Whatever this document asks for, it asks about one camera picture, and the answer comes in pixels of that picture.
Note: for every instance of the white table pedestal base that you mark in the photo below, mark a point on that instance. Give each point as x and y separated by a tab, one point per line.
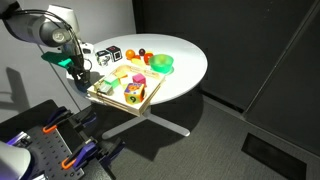
166	124

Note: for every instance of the pink block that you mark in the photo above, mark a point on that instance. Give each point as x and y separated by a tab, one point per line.
139	79

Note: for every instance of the teal camera mount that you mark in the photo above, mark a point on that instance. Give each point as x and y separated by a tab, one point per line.
55	58

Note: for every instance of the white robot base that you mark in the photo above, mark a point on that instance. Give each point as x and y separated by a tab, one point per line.
13	161

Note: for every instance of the red toy tomato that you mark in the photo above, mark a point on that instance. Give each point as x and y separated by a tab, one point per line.
147	58

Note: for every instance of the wooden tray box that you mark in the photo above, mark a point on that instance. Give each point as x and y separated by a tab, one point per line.
113	101

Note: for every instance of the dark purple toy grape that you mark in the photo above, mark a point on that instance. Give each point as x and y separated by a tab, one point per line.
141	52

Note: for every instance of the purple and orange spring clamp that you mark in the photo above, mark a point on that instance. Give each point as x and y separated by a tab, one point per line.
55	117
81	154

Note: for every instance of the black and white cube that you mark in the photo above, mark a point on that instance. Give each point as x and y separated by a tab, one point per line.
102	57

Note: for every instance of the yellow toy fruit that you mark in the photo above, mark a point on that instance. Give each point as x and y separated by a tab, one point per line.
137	62

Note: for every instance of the small red toy fruit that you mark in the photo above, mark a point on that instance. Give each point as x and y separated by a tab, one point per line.
136	57

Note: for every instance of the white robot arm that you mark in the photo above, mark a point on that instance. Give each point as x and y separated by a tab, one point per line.
33	28

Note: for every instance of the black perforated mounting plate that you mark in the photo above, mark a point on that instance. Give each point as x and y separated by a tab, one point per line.
50	153

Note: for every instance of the orange toy fruit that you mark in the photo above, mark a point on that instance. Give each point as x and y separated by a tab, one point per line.
130	54

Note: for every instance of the grey block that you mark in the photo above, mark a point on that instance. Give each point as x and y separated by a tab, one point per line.
105	89

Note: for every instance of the black robot cart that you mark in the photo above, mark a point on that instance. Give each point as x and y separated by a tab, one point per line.
26	118

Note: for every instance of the colourful number cube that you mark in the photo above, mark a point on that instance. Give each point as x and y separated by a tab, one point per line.
134	94

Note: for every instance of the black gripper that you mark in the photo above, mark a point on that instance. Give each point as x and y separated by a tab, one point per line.
81	70

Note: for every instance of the yellow block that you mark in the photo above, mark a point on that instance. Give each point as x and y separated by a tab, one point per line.
121	73

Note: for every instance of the green block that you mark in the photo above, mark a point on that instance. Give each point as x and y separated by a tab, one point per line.
111	81

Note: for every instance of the green plastic bowl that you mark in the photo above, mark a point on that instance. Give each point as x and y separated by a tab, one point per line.
161	63

